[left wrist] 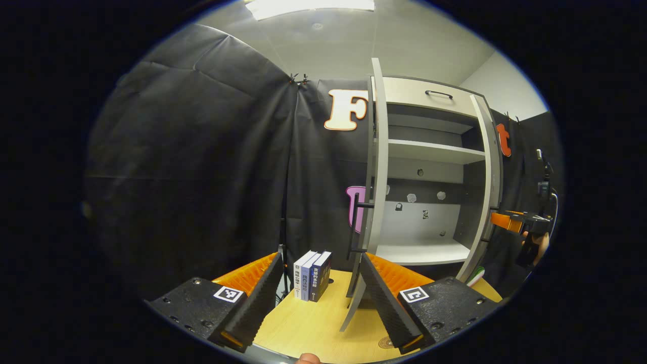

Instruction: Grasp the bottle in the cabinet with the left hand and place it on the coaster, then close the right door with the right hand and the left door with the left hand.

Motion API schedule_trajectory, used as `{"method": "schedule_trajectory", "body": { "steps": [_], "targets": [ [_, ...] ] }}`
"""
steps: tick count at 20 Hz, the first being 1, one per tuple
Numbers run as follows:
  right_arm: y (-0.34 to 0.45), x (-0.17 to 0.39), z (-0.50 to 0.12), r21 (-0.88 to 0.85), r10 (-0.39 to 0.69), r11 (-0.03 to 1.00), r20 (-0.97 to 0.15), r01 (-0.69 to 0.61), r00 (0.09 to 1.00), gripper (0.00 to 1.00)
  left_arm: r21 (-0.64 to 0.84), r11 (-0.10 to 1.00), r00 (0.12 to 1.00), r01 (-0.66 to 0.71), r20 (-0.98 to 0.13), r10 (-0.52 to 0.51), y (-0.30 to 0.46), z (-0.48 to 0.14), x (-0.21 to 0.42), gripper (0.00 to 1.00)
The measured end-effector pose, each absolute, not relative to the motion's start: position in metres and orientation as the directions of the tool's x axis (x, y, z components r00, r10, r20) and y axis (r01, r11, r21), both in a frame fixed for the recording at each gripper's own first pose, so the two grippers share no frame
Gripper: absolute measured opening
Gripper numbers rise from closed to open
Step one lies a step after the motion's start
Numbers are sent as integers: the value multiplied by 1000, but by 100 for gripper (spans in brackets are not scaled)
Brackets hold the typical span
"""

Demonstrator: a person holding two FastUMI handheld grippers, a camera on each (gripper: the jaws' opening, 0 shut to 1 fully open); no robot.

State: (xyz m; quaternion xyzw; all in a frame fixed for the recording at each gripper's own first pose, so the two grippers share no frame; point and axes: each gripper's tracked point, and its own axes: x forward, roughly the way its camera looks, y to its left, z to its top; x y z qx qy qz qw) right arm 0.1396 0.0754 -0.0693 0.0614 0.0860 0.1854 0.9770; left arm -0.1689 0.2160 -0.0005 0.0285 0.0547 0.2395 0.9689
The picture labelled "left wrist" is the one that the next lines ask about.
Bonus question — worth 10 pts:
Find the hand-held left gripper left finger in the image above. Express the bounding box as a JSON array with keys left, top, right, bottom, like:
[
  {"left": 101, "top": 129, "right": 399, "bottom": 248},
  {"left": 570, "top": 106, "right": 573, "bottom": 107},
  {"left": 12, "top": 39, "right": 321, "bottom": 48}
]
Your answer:
[{"left": 146, "top": 252, "right": 285, "bottom": 353}]

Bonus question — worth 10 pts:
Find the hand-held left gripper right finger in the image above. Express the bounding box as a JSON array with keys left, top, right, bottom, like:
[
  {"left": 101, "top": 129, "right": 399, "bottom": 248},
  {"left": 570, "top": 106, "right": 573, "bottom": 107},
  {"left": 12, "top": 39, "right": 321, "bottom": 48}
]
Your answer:
[{"left": 359, "top": 252, "right": 500, "bottom": 355}]

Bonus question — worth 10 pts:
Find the white cabinet door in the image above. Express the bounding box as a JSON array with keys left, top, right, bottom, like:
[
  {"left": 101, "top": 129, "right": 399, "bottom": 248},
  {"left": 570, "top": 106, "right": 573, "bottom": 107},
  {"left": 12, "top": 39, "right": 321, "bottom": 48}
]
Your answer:
[
  {"left": 339, "top": 57, "right": 390, "bottom": 333},
  {"left": 456, "top": 94, "right": 503, "bottom": 284}
]

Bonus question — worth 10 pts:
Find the white and grey cabinet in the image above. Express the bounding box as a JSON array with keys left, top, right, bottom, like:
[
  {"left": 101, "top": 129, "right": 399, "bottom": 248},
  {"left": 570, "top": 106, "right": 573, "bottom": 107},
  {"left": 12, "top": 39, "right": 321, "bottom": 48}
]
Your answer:
[{"left": 372, "top": 75, "right": 498, "bottom": 268}]

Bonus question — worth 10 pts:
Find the cream cabinet drawer front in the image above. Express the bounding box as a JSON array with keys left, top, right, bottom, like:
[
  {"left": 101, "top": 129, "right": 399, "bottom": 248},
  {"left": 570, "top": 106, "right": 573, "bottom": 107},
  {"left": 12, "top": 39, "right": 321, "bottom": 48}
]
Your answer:
[{"left": 383, "top": 76, "right": 486, "bottom": 119}]

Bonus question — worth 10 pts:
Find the black backdrop stand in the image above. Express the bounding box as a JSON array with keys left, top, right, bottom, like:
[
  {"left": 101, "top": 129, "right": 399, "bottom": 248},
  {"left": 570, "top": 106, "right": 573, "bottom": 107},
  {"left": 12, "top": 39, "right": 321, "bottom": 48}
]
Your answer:
[{"left": 277, "top": 244, "right": 292, "bottom": 300}]

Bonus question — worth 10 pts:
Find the white book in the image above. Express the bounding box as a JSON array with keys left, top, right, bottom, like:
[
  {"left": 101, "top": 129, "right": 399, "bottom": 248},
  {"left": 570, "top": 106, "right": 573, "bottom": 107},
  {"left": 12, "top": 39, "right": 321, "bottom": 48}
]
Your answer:
[{"left": 293, "top": 250, "right": 318, "bottom": 300}]

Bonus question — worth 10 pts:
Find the light blue book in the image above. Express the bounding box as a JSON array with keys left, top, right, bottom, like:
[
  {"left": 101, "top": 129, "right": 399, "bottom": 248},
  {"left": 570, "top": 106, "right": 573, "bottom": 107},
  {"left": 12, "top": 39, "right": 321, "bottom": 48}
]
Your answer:
[{"left": 301, "top": 252, "right": 324, "bottom": 302}]

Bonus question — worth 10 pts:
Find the dark blue book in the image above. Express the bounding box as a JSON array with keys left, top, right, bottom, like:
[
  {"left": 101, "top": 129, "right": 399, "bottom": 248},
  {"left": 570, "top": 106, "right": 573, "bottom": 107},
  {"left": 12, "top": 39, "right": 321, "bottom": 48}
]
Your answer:
[{"left": 309, "top": 251, "right": 333, "bottom": 303}]

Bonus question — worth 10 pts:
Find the ceiling light panel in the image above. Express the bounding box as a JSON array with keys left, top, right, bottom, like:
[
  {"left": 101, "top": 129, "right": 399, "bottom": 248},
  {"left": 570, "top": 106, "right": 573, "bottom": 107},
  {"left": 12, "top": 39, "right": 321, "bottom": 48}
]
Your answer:
[{"left": 245, "top": 0, "right": 376, "bottom": 21}]

